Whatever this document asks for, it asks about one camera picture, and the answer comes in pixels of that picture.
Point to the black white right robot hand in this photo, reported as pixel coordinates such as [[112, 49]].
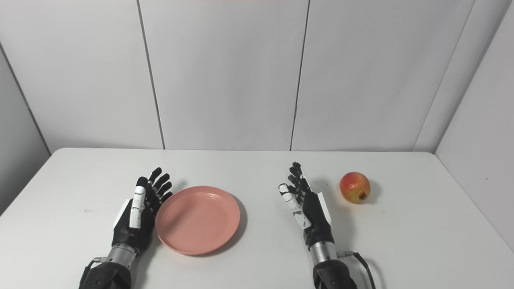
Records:
[[315, 220]]

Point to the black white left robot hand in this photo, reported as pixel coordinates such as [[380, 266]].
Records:
[[132, 228]]

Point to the red yellow pomegranate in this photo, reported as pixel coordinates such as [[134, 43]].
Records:
[[353, 185]]

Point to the pink round plate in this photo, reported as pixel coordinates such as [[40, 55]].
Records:
[[198, 220]]

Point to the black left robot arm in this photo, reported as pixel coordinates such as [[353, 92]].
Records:
[[110, 269]]

